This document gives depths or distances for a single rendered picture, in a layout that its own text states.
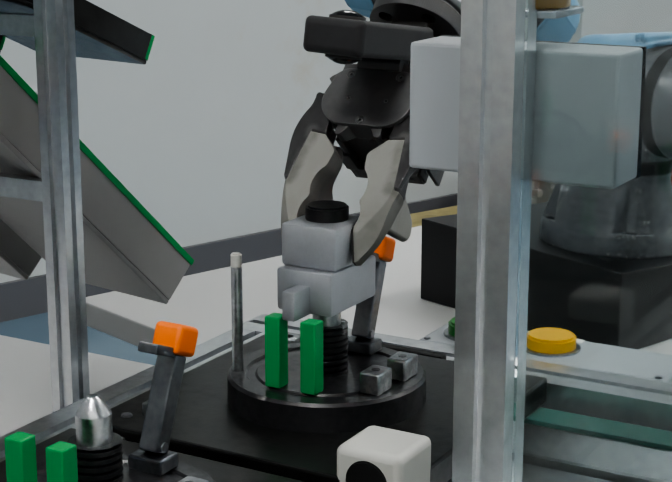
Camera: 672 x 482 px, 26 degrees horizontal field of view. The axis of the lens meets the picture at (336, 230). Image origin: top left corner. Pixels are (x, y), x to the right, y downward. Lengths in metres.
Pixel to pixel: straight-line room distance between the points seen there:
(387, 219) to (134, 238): 0.26
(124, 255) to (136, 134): 3.66
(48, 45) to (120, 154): 3.74
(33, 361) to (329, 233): 0.58
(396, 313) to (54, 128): 0.66
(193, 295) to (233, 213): 3.41
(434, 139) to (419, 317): 0.82
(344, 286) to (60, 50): 0.26
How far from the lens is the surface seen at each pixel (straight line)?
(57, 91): 1.06
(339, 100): 1.05
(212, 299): 1.68
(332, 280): 0.97
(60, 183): 1.07
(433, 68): 0.80
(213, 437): 0.97
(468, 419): 0.80
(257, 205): 5.17
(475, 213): 0.76
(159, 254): 1.19
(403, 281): 1.75
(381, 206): 0.99
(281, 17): 5.14
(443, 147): 0.80
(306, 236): 0.98
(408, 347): 1.18
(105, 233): 1.15
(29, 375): 1.45
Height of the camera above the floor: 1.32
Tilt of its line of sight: 13 degrees down
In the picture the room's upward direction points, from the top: straight up
